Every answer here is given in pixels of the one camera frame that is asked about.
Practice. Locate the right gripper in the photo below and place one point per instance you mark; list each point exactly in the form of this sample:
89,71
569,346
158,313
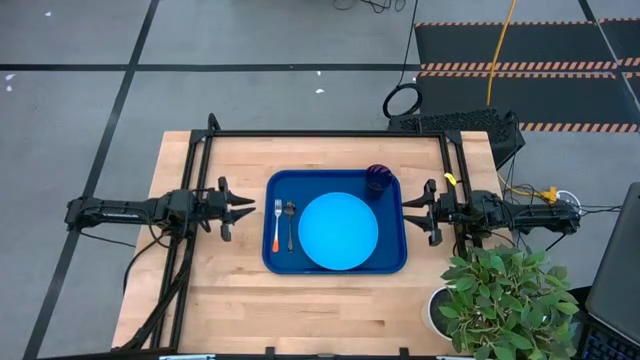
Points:
450,210

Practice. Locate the white plant pot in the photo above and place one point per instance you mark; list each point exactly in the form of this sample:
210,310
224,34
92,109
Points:
427,315

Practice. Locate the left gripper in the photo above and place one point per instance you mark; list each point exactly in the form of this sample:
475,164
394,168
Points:
215,205

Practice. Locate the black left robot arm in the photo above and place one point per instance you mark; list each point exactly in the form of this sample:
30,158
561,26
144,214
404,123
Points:
125,210

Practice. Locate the gold metal spoon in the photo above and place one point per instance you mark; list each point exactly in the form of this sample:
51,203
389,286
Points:
290,209

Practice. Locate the black aluminium table frame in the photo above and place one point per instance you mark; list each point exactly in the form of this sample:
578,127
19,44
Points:
325,133

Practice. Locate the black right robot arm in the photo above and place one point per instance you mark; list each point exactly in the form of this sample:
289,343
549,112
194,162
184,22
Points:
530,212

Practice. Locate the blue plastic tray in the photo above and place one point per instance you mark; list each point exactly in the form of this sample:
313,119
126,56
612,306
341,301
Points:
280,265

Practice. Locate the dark grey laptop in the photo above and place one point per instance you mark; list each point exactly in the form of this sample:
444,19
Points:
617,270

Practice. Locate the light blue round plate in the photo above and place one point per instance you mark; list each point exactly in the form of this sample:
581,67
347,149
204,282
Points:
338,231

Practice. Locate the yellow tag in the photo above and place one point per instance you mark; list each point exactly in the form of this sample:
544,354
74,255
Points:
450,178

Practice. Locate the purple faceted plastic cup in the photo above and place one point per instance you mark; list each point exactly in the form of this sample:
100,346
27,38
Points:
378,177

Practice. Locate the yellow plug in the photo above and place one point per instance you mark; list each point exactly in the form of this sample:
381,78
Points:
550,194

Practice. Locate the black striped floor mat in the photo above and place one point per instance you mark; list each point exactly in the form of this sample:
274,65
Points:
525,45

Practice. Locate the green leafy plant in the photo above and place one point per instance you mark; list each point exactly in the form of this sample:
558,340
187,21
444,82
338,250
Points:
505,300

